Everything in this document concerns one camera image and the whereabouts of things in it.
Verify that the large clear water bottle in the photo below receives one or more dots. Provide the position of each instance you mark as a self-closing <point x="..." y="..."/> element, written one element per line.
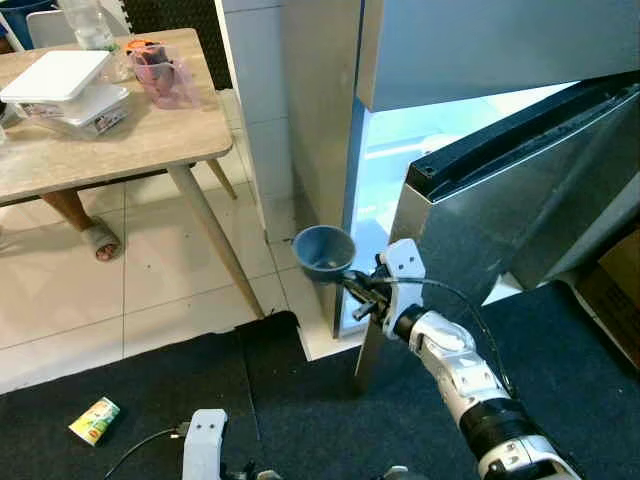
<point x="90" y="25"/>

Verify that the light wooden table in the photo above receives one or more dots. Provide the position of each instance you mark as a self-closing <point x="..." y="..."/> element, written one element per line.
<point x="130" y="140"/>

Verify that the grey robot leg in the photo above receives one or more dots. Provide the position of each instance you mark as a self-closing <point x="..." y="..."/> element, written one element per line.
<point x="395" y="474"/>

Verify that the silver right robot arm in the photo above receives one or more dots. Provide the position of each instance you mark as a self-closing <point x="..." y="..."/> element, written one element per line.
<point x="460" y="380"/>

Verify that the yellow green paper cup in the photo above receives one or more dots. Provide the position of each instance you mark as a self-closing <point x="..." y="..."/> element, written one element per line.
<point x="95" y="420"/>

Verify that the black floor mat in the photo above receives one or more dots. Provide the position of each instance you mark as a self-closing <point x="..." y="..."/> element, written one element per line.
<point x="300" y="430"/>

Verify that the black foam puzzle mat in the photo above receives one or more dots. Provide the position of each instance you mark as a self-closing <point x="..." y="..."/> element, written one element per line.
<point x="180" y="20"/>

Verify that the grey freezer door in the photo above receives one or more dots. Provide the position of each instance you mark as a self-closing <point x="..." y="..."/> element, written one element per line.
<point x="500" y="50"/>

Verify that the grey fridge cabinet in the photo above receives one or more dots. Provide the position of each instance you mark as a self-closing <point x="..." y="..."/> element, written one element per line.
<point x="320" y="120"/>

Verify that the person in blue shirt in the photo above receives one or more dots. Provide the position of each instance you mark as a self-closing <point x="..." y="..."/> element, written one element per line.
<point x="100" y="240"/>

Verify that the dark blue cup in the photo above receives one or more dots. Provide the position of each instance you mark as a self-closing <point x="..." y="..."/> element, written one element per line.
<point x="322" y="255"/>

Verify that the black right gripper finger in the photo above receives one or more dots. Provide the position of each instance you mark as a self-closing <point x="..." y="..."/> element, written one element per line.
<point x="359" y="310"/>
<point x="350" y="277"/>

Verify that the clear labelled plastic container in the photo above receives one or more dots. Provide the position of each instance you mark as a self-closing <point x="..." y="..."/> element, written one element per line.
<point x="95" y="115"/>

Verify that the white lidded plastic container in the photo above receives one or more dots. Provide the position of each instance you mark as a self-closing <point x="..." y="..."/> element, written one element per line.
<point x="55" y="75"/>

